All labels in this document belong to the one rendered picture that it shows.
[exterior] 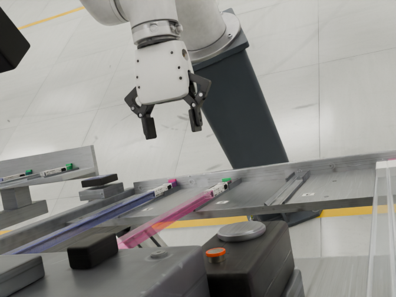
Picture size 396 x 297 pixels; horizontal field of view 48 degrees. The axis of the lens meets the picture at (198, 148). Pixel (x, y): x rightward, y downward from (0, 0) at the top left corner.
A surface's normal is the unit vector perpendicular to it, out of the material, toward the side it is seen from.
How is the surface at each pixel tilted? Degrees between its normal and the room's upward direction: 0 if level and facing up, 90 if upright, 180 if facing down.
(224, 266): 43
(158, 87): 53
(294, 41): 0
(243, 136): 90
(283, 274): 90
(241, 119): 90
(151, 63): 49
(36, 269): 90
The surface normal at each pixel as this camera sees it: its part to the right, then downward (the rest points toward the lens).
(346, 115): -0.38, -0.65
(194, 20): 0.15, 0.66
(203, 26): 0.33, 0.57
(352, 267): -0.17, -0.98
